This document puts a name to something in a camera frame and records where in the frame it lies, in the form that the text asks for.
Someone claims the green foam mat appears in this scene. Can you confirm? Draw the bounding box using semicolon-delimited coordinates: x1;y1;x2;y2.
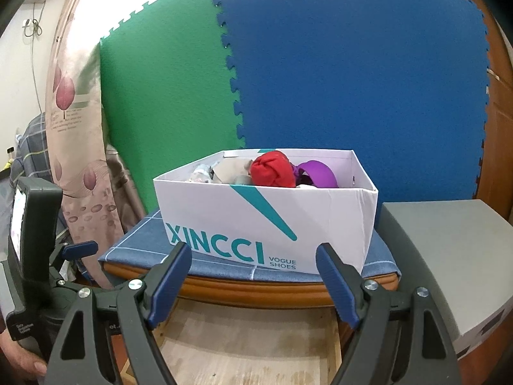
100;0;245;211

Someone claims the red underwear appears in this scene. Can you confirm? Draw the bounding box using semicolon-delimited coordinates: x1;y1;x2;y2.
249;150;297;188

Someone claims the plaid grey bedding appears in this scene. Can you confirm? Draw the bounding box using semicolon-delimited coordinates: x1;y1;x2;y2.
10;113;52;187

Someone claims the wooden nightstand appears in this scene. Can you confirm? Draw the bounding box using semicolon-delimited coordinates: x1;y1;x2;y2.
178;259;334;309

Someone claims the blue foam mat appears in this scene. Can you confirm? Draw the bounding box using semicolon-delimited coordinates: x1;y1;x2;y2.
213;0;489;202

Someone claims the blue checked cloth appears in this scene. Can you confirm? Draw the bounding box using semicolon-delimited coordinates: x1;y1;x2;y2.
99;209;401;283

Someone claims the person's left hand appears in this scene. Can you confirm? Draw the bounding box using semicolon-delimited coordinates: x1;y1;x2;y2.
1;330;47;380

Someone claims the floral beige curtain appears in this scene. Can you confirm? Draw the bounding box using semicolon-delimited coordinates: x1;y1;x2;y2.
45;42;146;288

